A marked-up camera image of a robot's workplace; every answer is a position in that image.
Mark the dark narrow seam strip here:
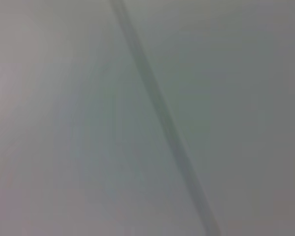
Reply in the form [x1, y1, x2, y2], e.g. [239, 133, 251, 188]
[109, 0, 222, 236]

